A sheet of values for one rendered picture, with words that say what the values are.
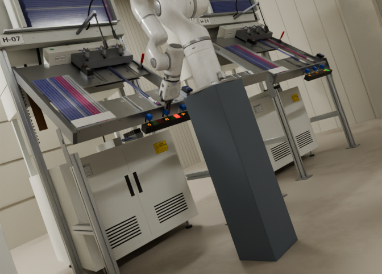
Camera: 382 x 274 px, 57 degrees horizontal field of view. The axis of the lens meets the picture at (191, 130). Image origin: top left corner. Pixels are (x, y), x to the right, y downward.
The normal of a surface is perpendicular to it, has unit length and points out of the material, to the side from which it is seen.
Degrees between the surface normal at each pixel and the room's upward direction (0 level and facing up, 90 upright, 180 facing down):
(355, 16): 90
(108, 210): 90
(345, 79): 90
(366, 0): 90
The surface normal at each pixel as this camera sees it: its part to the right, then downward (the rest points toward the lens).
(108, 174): 0.59, -0.20
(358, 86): -0.66, 0.24
